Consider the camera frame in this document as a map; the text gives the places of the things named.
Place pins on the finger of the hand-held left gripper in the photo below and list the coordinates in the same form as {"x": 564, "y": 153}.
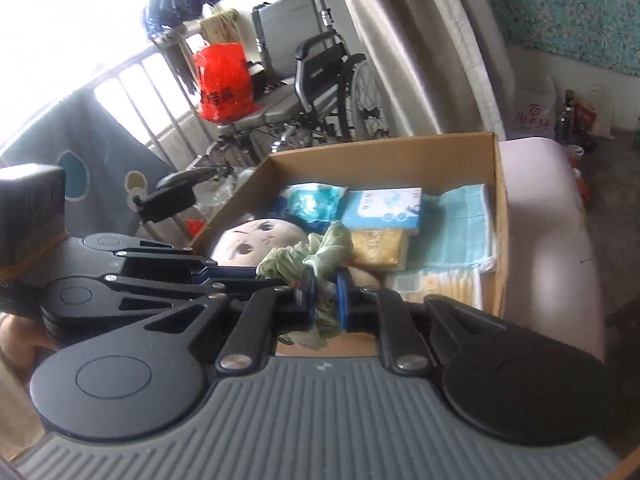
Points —
{"x": 200, "y": 285}
{"x": 165, "y": 259}

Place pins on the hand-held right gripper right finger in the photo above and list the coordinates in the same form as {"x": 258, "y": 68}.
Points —
{"x": 343, "y": 305}

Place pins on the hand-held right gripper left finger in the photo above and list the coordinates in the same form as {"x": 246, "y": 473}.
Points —
{"x": 309, "y": 300}

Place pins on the green floral scrunchie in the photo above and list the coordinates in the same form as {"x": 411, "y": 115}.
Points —
{"x": 325, "y": 255}

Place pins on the plush doll with red band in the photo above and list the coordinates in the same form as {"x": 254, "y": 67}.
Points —
{"x": 245, "y": 242}

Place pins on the gold tissue pack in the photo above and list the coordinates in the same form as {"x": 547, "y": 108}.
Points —
{"x": 377, "y": 247}

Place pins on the white blue wet wipes pack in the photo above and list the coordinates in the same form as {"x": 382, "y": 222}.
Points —
{"x": 312, "y": 202}

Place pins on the cotton swab packet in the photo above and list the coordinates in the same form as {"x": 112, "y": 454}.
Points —
{"x": 440, "y": 287}

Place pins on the blue and white carton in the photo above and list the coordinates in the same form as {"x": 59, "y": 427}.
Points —
{"x": 382, "y": 210}

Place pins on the stack of teal face masks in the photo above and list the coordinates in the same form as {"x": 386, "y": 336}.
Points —
{"x": 457, "y": 225}

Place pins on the brown cardboard box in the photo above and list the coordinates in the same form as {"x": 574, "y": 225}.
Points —
{"x": 400, "y": 160}

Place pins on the person's left hand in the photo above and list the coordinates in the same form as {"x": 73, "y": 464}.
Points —
{"x": 22, "y": 340}

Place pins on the small red bag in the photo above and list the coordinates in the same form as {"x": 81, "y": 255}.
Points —
{"x": 195, "y": 226}

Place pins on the black clamp holder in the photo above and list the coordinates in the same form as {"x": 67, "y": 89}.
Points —
{"x": 170, "y": 195}

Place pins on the crumpled clear plastic bag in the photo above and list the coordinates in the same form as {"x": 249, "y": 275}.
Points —
{"x": 230, "y": 192}

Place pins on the grey blanket with circles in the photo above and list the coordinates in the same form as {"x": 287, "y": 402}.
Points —
{"x": 95, "y": 160}

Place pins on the metal railing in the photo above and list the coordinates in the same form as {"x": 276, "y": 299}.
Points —
{"x": 150, "y": 90}

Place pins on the red plastic bag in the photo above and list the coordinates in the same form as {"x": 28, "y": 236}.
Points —
{"x": 224, "y": 85}

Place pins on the bright window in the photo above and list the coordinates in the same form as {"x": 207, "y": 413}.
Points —
{"x": 75, "y": 20}

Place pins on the grey wheelchair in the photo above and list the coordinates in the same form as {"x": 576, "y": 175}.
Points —
{"x": 310, "y": 75}

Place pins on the beige hanging towel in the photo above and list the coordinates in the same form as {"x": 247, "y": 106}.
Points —
{"x": 220, "y": 25}

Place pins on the beige curtain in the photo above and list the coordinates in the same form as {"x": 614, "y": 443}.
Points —
{"x": 425, "y": 45}

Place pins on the white plastic bag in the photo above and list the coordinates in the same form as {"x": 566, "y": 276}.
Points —
{"x": 535, "y": 110}

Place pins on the teal floral wall cloth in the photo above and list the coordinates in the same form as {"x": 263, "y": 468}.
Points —
{"x": 565, "y": 5}

